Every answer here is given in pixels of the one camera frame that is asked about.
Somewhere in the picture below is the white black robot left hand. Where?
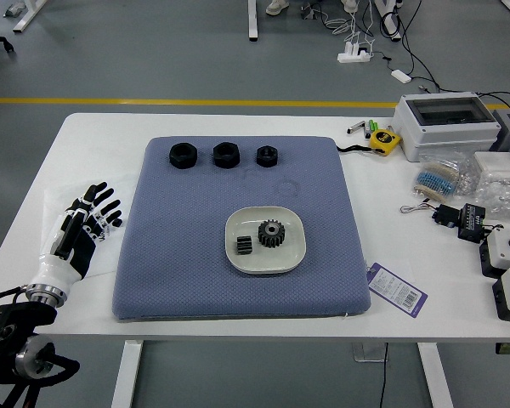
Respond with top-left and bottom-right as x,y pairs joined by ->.
27,181 -> 124,293

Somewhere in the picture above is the small black gear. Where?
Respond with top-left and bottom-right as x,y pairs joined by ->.
235,235 -> 254,258

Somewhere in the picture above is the big black gear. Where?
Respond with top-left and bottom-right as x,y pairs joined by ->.
258,219 -> 286,250

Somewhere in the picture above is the white square plate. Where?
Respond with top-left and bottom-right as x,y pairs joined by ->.
224,206 -> 307,274

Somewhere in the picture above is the large black hex nut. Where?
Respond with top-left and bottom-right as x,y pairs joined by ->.
168,143 -> 198,170
212,142 -> 241,168

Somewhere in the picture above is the small black hex nut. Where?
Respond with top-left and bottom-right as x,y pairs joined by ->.
255,144 -> 280,167

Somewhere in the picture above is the blue button control box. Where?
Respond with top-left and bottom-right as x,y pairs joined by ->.
479,227 -> 510,280

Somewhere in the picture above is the small white box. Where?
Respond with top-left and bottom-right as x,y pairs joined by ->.
473,150 -> 510,179

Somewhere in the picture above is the white table leg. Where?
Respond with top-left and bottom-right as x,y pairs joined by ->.
416,342 -> 455,408
110,339 -> 145,408

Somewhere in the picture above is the blue-grey cushion mat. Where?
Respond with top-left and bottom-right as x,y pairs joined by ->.
111,135 -> 371,322

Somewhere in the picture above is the purple paper tag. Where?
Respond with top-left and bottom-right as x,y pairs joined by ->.
365,262 -> 428,319

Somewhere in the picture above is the yellow tape measure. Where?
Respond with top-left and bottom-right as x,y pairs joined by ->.
335,129 -> 403,157

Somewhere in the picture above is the white power strip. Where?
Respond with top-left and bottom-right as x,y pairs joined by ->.
337,40 -> 373,64

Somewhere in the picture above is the bag of blue resistors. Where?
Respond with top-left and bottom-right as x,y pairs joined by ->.
411,152 -> 479,201

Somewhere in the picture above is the black electronic module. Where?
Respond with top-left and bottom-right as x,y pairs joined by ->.
456,202 -> 488,244

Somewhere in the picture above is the clear bag of screws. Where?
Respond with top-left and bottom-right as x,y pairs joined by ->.
471,173 -> 510,222

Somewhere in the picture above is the grey under-table bracket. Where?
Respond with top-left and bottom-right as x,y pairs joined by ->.
351,342 -> 388,363

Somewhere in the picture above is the black under-table cable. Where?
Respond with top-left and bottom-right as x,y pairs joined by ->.
377,342 -> 390,408

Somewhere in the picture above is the white floor cable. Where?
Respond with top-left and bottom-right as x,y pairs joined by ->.
322,0 -> 377,48

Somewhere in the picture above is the black floor cable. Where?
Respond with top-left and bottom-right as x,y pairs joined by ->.
380,0 -> 510,110

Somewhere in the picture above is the black servo with wires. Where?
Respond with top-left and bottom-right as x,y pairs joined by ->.
399,202 -> 462,229

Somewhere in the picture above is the grey electrical enclosure box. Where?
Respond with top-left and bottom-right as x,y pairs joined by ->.
391,92 -> 502,163

